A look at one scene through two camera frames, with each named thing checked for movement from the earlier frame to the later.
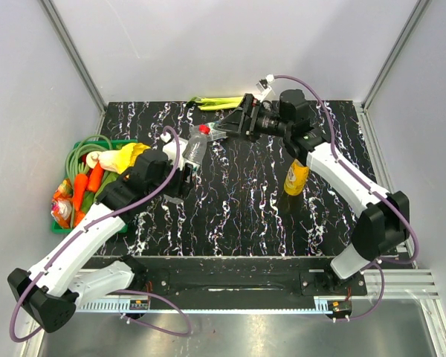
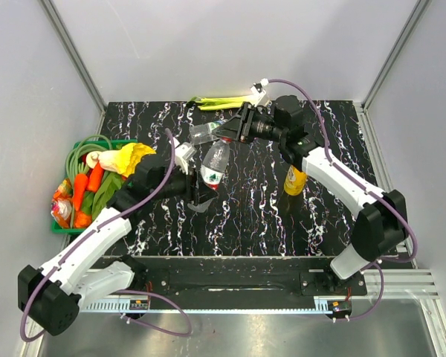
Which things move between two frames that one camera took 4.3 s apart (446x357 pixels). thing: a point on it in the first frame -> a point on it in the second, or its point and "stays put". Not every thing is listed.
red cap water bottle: x=195 y=147 -> x=215 y=163
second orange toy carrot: x=96 y=178 stays put
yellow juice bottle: x=296 y=178 stays put
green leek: x=217 y=103 stays put
